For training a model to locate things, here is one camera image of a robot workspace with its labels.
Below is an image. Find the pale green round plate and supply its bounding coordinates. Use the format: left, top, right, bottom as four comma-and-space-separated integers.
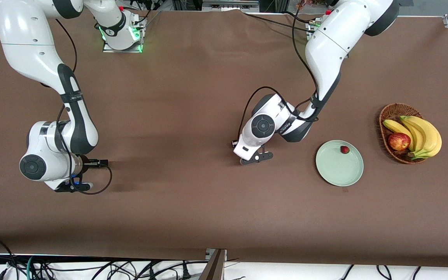
315, 140, 364, 187

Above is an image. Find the brown table cover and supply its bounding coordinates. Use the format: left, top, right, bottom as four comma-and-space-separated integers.
0, 7, 448, 269

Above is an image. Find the grey metal device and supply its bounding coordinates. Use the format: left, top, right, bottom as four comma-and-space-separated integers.
202, 0, 260, 12

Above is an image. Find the brown wicker basket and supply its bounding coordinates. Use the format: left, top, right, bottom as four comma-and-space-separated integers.
379, 103, 429, 165

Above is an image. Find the red apple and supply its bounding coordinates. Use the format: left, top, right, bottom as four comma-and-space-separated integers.
388, 132, 411, 152

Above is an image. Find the yellow banana bunch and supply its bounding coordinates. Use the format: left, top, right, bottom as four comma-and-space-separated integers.
382, 115, 443, 161

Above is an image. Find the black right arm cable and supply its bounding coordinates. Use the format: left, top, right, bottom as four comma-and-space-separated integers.
39, 19, 113, 195

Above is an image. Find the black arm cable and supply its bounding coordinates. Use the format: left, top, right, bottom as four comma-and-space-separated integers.
39, 19, 113, 195
238, 0, 322, 140

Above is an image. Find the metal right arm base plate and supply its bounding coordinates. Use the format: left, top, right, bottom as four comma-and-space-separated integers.
102, 16, 147, 53

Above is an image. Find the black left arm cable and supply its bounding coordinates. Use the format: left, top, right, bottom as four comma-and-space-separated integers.
238, 0, 322, 140

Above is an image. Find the long black cable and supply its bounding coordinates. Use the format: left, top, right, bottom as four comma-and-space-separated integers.
243, 13, 311, 32

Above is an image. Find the aluminium post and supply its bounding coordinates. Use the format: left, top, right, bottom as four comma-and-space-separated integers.
201, 248, 227, 280

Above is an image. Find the black cable tangle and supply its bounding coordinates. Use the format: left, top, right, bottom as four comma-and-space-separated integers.
33, 260, 209, 280

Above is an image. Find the short black cable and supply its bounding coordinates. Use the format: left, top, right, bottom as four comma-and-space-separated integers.
284, 11, 315, 25

